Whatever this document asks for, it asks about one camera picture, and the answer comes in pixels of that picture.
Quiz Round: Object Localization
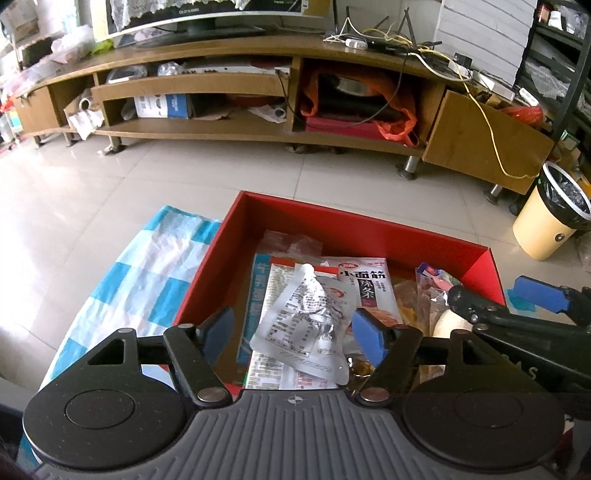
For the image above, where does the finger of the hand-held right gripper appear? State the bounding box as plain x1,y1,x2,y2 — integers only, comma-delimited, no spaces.
514,275,591,327
445,285,512,327

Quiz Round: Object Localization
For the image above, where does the white round snack packet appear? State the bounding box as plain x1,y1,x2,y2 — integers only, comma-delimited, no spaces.
431,308,474,337

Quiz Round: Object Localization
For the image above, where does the white snack packet black lettering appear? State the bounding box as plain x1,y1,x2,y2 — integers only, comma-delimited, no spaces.
336,257,403,324

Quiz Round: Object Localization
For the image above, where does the stack of white panels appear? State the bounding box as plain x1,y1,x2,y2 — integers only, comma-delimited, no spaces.
434,0,539,86

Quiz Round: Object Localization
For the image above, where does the cream trash bin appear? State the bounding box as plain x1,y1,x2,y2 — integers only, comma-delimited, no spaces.
512,161,591,261

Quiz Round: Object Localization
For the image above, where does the orange plastic bag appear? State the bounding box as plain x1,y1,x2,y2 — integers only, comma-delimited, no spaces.
300,69,421,148

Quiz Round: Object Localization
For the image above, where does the flat screen television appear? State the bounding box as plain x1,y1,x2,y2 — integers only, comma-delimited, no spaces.
90,0,335,47

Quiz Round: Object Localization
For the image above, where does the red cardboard box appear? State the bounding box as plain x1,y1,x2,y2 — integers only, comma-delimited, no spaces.
159,191,508,402

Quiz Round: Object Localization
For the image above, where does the blue brown snack packet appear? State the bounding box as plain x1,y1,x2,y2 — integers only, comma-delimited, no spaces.
236,253,273,386

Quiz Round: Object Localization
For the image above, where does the orange snack packet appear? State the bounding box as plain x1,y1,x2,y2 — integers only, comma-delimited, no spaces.
392,277,446,335

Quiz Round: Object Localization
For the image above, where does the black shelf rack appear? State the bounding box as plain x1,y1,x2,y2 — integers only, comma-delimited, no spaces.
515,0,591,153

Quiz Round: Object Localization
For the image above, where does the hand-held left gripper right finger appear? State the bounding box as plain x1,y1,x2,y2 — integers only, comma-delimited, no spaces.
352,307,504,409

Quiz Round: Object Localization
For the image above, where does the blue white checked cloth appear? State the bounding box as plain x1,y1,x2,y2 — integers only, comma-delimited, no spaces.
37,205,536,393

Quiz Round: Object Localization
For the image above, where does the silver snack packet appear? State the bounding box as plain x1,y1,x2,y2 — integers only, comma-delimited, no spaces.
250,263,357,385

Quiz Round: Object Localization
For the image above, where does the yellow cable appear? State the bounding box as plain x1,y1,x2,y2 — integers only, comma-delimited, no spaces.
365,28,543,180

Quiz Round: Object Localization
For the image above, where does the black router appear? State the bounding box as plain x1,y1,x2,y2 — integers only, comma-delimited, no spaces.
369,7,444,54

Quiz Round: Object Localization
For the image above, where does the white power strip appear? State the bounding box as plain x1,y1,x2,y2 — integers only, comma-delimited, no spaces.
471,69,515,97

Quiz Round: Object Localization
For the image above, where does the large red white snack packet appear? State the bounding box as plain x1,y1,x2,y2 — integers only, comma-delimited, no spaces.
244,263,352,391

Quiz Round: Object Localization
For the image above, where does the blue white carton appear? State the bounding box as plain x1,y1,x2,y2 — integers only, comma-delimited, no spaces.
134,92,195,120

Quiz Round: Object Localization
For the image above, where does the wooden tv stand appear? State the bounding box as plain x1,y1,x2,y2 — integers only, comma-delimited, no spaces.
11,34,555,204

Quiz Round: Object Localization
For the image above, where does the white plastic bag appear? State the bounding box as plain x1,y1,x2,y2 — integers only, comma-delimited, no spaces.
65,90,106,140

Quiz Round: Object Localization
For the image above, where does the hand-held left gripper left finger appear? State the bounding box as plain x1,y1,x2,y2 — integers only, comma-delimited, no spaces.
87,305,236,409

